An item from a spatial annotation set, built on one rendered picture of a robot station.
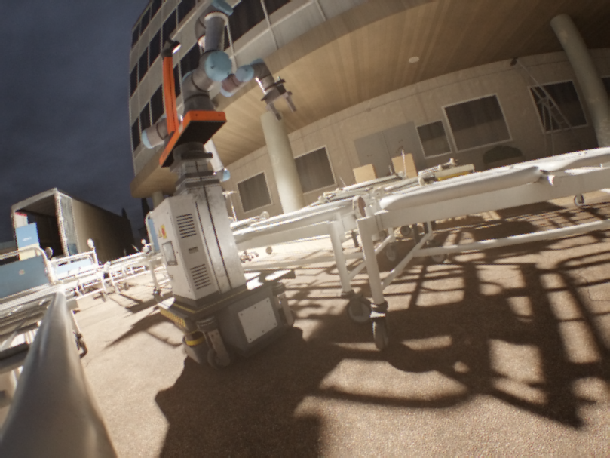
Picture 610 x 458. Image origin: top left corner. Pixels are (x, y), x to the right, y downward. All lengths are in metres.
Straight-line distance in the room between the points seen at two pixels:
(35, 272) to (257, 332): 1.52
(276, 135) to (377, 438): 6.31
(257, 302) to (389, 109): 7.01
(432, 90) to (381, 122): 1.80
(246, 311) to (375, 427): 0.62
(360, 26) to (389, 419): 4.74
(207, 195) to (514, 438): 1.26
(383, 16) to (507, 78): 4.34
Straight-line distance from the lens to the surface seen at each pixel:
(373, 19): 4.69
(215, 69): 1.02
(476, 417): 0.66
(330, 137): 8.05
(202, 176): 1.13
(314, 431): 0.69
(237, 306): 0.97
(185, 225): 0.97
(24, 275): 1.96
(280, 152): 6.34
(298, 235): 1.24
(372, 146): 7.47
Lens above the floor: 0.52
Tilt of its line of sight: 4 degrees down
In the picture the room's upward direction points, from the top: 14 degrees counter-clockwise
